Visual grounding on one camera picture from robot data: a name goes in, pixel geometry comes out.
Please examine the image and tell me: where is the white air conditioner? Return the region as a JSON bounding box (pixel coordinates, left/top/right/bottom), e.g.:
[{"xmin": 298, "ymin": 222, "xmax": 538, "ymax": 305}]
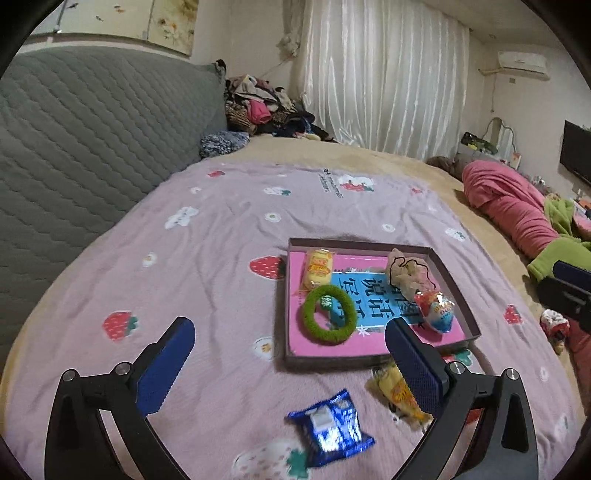
[{"xmin": 497, "ymin": 51, "xmax": 550, "ymax": 81}]

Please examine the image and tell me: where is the small plush doll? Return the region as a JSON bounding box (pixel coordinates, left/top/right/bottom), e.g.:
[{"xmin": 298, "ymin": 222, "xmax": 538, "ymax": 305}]
[{"xmin": 540, "ymin": 309, "xmax": 570, "ymax": 355}]

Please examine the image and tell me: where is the pink strawberry print blanket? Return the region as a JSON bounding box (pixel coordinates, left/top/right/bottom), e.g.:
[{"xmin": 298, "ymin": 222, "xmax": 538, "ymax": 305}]
[{"xmin": 4, "ymin": 162, "xmax": 582, "ymax": 479}]

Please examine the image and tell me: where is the pink green quilted clothing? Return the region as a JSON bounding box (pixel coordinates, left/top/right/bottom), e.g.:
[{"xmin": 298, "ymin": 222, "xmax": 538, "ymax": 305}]
[{"xmin": 462, "ymin": 160, "xmax": 590, "ymax": 408}]

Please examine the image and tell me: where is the blue patterned pillow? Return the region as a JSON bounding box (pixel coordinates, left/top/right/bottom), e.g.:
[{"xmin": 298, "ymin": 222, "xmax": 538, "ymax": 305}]
[{"xmin": 199, "ymin": 131, "xmax": 250, "ymax": 159}]

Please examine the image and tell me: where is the pile of clothes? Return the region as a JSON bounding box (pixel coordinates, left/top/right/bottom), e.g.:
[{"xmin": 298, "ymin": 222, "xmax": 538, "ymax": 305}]
[{"xmin": 224, "ymin": 75, "xmax": 335, "ymax": 143}]

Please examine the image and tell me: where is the yellow rice cake snack pack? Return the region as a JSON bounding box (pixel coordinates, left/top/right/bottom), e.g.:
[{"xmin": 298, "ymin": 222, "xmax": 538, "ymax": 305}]
[{"xmin": 303, "ymin": 249, "xmax": 335, "ymax": 291}]

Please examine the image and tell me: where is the dark shallow tray box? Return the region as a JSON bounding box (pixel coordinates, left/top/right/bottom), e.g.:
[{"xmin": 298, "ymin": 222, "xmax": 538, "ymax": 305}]
[{"xmin": 286, "ymin": 238, "xmax": 481, "ymax": 369}]

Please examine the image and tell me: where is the green fuzzy hair ring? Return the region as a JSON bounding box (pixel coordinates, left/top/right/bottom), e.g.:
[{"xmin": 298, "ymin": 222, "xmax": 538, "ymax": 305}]
[{"xmin": 301, "ymin": 283, "xmax": 359, "ymax": 346}]

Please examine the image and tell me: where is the red white blue egg toy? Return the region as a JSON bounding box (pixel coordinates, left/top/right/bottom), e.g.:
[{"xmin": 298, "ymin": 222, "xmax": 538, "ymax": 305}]
[{"xmin": 415, "ymin": 290, "xmax": 455, "ymax": 334}]

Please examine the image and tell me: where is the blue foil snack packet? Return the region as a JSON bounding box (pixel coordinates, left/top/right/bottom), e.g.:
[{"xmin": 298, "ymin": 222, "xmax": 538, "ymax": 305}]
[{"xmin": 287, "ymin": 389, "xmax": 376, "ymax": 468}]

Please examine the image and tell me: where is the grey quilted headboard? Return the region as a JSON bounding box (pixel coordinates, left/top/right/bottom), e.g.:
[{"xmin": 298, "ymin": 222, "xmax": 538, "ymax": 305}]
[{"xmin": 1, "ymin": 46, "xmax": 226, "ymax": 353}]

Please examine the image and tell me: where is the black television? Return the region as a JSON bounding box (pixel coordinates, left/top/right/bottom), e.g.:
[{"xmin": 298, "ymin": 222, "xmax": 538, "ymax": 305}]
[{"xmin": 560, "ymin": 120, "xmax": 591, "ymax": 184}]

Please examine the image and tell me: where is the white sheer curtain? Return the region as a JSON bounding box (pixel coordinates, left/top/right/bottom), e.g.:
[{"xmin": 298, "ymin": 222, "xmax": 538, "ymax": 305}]
[{"xmin": 293, "ymin": 1, "xmax": 470, "ymax": 160}]

